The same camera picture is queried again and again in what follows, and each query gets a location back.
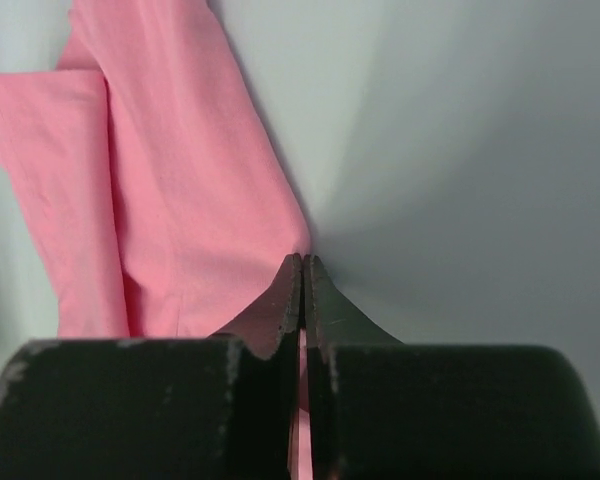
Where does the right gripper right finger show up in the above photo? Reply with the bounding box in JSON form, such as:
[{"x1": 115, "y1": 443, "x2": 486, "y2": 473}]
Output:
[{"x1": 303, "y1": 256, "x2": 600, "y2": 479}]

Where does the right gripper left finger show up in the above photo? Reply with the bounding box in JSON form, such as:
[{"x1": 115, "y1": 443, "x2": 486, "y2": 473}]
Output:
[{"x1": 0, "y1": 255, "x2": 301, "y2": 479}]

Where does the pink t shirt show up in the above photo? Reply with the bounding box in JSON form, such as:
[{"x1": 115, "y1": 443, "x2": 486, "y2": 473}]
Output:
[{"x1": 0, "y1": 1, "x2": 310, "y2": 479}]

